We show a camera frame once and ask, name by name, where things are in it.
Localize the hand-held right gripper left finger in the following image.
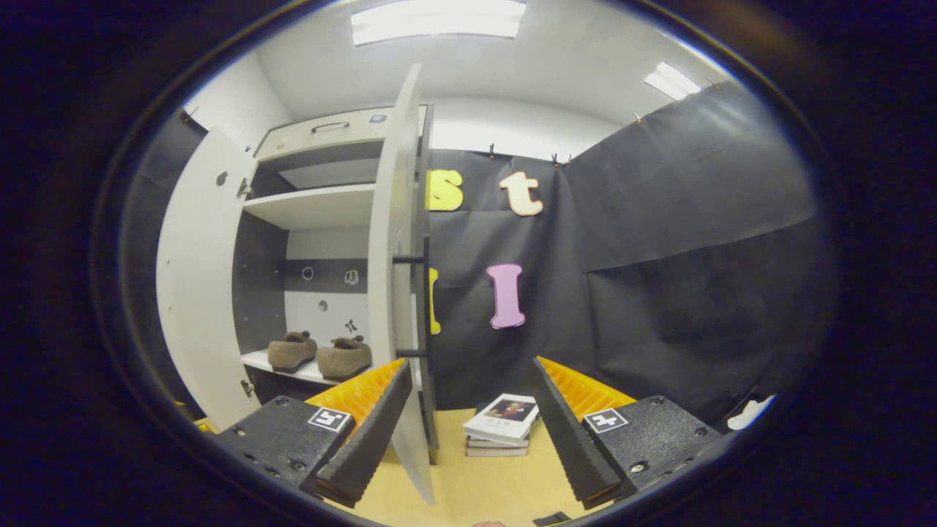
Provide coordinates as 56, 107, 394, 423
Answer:
216, 357, 414, 509

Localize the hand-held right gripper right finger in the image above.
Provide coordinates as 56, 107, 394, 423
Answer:
531, 356, 723, 511

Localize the brown suede shoe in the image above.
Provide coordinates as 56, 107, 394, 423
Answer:
267, 331, 318, 374
316, 335, 373, 381

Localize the white cabinet door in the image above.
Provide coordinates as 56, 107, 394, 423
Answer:
366, 64, 440, 506
155, 126, 261, 433

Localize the white shoe cabinet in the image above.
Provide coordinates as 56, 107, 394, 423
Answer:
233, 102, 440, 463

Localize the white cabinet drawer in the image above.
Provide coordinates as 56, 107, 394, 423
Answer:
254, 106, 429, 163

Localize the white book with portrait cover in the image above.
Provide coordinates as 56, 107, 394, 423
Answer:
463, 393, 541, 445

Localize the plain white book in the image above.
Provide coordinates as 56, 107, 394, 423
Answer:
465, 443, 531, 458
466, 433, 531, 449

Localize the black backdrop cloth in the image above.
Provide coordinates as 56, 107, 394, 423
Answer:
117, 77, 839, 429

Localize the small ceiling light panel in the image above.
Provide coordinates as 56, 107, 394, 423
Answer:
644, 61, 703, 101

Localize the large ceiling light panel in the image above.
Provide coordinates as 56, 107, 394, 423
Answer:
350, 0, 528, 47

